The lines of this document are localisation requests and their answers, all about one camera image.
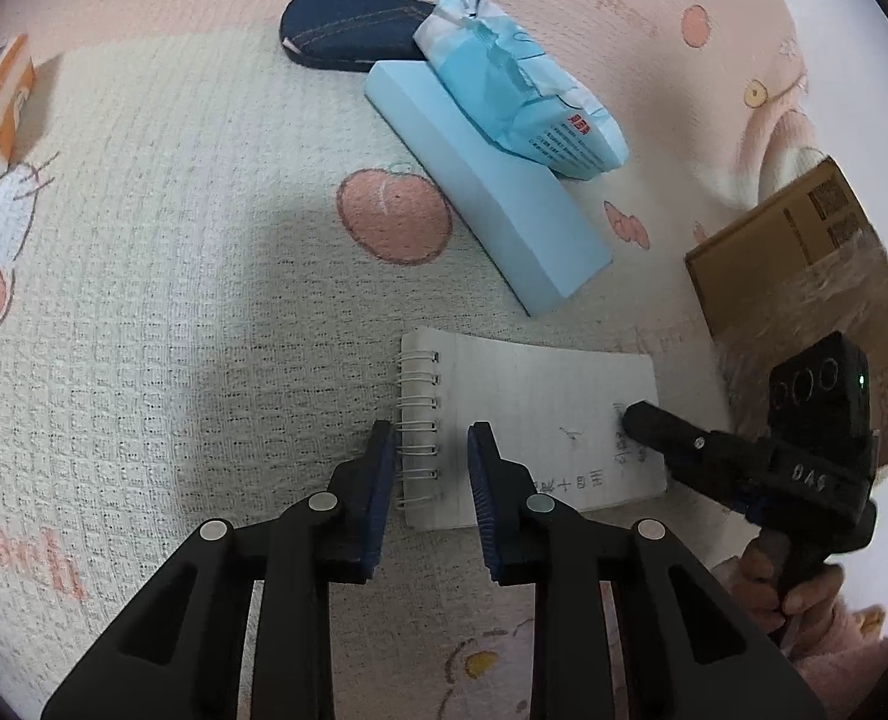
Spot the person's right hand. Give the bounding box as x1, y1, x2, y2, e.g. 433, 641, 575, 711
730, 532, 844, 655

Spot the white spiral notebook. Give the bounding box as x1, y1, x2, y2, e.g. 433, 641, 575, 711
397, 327, 667, 532

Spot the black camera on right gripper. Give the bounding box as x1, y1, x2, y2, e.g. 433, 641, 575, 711
768, 330, 871, 444

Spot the light blue tissue pack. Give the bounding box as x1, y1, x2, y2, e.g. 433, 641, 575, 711
415, 0, 629, 181

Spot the blue denim glasses case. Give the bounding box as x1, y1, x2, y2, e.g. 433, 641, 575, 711
278, 0, 434, 73

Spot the brown cardboard box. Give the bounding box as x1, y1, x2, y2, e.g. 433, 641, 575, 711
685, 158, 888, 466

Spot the light blue foam block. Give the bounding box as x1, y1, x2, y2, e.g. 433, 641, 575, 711
364, 60, 611, 317

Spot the pink cartoon print blanket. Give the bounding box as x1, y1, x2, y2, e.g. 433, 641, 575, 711
0, 0, 807, 718

